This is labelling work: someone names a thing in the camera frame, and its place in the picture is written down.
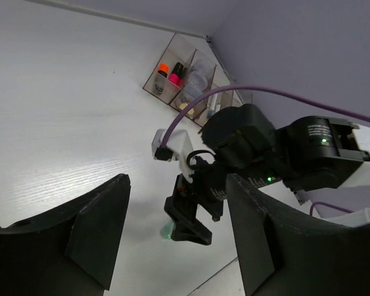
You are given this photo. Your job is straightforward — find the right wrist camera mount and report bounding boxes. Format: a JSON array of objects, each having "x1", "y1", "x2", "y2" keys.
[{"x1": 151, "y1": 129, "x2": 194, "y2": 183}]

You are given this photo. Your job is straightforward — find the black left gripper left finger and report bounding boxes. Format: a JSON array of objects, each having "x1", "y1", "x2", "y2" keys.
[{"x1": 0, "y1": 174, "x2": 131, "y2": 295}]

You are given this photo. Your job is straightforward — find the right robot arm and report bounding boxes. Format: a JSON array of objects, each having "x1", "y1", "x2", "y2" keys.
[{"x1": 155, "y1": 104, "x2": 370, "y2": 245}]

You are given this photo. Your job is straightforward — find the clear jar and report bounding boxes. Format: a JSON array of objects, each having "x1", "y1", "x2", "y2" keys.
[
  {"x1": 186, "y1": 71, "x2": 208, "y2": 91},
  {"x1": 181, "y1": 84, "x2": 203, "y2": 103},
  {"x1": 191, "y1": 59, "x2": 213, "y2": 77}
]

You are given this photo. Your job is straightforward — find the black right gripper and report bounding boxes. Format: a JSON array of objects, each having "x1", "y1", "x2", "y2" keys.
[{"x1": 164, "y1": 155, "x2": 228, "y2": 245}]

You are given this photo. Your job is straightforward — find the orange highlighter marker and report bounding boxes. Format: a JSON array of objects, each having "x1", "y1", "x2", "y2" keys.
[{"x1": 157, "y1": 63, "x2": 169, "y2": 78}]

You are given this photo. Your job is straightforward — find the clear four-compartment organizer tray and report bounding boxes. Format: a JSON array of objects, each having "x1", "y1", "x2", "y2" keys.
[{"x1": 143, "y1": 33, "x2": 243, "y2": 126}]

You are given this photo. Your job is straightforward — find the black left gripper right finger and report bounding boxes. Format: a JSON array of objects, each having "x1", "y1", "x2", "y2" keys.
[{"x1": 226, "y1": 175, "x2": 370, "y2": 295}]

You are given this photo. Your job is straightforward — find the green utility knife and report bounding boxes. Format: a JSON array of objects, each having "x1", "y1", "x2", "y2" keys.
[{"x1": 160, "y1": 220, "x2": 175, "y2": 240}]

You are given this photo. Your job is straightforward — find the pink highlighter marker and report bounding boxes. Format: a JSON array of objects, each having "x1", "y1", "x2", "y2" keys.
[{"x1": 168, "y1": 62, "x2": 184, "y2": 85}]

